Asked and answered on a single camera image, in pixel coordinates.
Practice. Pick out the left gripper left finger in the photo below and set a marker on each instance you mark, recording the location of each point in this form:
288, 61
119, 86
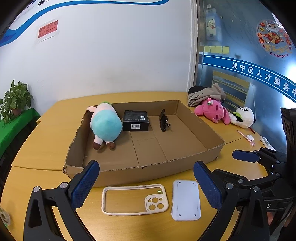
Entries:
40, 221

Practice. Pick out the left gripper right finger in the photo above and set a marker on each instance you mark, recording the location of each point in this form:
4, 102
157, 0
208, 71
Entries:
252, 222

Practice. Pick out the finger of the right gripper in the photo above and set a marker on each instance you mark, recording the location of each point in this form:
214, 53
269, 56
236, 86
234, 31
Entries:
252, 156
224, 181

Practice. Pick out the white rectangular device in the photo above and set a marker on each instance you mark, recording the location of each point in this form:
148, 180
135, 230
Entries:
186, 201

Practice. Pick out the black sunglasses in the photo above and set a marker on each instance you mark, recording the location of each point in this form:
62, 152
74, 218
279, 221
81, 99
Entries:
163, 121

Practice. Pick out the blue pink pig plush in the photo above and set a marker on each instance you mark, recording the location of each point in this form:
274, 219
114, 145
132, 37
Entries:
105, 124

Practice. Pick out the black product box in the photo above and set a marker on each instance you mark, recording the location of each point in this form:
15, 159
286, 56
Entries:
135, 121

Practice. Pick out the person's right hand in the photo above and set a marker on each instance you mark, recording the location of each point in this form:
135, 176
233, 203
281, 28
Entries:
280, 220

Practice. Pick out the white plastic strip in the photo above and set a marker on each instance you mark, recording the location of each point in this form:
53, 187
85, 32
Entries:
266, 143

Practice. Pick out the pink pen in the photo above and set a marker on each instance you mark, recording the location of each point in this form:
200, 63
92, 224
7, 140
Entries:
245, 136

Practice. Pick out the small white earbud case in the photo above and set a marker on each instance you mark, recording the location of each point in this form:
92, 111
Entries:
250, 137

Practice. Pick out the white tape roll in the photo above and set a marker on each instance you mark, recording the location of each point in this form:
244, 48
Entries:
5, 217

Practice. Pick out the white panda plush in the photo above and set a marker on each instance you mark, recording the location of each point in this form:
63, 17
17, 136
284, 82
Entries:
242, 117

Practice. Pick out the pink bear plush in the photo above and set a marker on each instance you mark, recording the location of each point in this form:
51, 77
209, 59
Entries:
213, 110

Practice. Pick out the beige folded garment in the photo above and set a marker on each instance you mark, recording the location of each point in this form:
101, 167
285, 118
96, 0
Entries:
198, 94

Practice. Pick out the clear beige phone case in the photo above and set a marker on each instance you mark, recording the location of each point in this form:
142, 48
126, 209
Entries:
134, 200

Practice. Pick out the open cardboard tray box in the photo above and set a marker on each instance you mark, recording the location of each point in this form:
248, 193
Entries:
144, 156

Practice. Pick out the green covered side table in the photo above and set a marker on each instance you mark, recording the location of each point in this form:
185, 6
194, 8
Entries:
14, 133

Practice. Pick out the yellow sticky notes row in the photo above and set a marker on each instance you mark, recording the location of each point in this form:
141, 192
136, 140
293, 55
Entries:
217, 49

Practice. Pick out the round festive window sticker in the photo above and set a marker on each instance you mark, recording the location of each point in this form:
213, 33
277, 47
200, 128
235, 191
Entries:
274, 39

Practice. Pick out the large potted green plant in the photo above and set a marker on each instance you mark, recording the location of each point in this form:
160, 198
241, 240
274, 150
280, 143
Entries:
15, 100

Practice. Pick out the cartoon sheep window poster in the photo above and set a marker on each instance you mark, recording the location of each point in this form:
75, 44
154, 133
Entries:
210, 21

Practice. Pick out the red paper wall notice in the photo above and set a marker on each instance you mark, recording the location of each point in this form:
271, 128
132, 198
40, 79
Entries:
48, 29

